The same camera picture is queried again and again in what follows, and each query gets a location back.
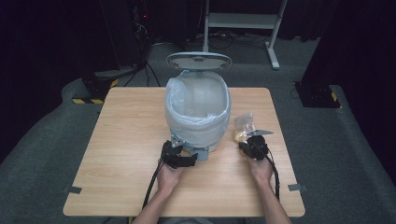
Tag white metal stand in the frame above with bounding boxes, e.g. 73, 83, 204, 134
201, 0, 290, 71

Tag white trash bag liner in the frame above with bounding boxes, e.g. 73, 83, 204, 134
164, 70, 233, 149

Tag black base yellow striped tape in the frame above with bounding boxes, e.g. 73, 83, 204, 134
293, 80, 343, 109
71, 68, 120, 105

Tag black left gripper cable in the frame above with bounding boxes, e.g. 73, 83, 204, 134
141, 159, 166, 210

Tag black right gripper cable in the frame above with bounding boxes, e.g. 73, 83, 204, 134
263, 148, 281, 202

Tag person's right hand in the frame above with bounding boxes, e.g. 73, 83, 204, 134
247, 154, 276, 187

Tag black floor cables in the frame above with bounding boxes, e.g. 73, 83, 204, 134
186, 29, 272, 50

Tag clear plastic bag yellow contents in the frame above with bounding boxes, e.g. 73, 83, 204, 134
233, 111, 257, 144

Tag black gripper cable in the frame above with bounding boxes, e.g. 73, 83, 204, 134
141, 159, 166, 210
263, 148, 281, 202

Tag person's left hand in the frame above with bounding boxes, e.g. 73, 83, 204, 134
156, 161, 185, 196

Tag white grey pedal trash bin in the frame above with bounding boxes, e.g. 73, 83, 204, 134
163, 50, 233, 162

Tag grey tape piece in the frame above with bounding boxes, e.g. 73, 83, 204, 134
287, 183, 308, 192
63, 185, 83, 195

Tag black equipment rack with wires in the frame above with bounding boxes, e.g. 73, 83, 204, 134
99, 0, 163, 88

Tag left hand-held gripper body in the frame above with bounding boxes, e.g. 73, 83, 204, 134
159, 134, 188, 170

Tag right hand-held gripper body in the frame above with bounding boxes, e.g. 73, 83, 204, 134
242, 129, 276, 161

